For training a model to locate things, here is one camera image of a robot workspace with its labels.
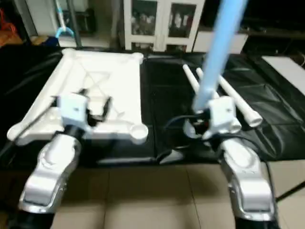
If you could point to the teal and white pole tool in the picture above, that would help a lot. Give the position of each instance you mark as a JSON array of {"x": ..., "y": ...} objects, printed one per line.
[{"x": 64, "y": 31}]

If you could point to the black mat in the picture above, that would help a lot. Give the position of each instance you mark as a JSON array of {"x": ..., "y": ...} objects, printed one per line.
[{"x": 162, "y": 95}]

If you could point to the white glass-door cabinet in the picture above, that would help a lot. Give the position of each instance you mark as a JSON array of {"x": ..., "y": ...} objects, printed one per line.
[{"x": 164, "y": 24}]

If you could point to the white plastic table top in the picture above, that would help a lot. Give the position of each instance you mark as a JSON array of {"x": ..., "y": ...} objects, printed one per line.
[{"x": 105, "y": 71}]

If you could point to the blue box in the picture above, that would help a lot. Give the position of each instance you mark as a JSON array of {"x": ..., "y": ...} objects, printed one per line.
[{"x": 50, "y": 41}]

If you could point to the white plastic table leg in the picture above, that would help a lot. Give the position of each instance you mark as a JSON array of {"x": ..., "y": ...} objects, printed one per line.
[
  {"x": 190, "y": 78},
  {"x": 219, "y": 57},
  {"x": 214, "y": 95},
  {"x": 240, "y": 102}
]

